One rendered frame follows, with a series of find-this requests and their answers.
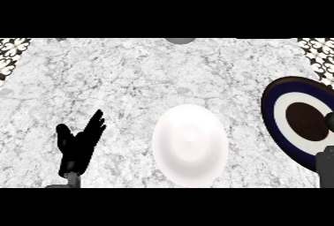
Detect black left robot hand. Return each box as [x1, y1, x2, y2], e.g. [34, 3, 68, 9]
[55, 109, 108, 179]

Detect navy white brown plate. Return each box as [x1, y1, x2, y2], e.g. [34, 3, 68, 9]
[260, 76, 334, 173]

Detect dark green squash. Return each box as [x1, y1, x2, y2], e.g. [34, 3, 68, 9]
[324, 112, 334, 133]

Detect grey round object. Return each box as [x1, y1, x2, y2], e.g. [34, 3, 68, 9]
[162, 38, 196, 46]

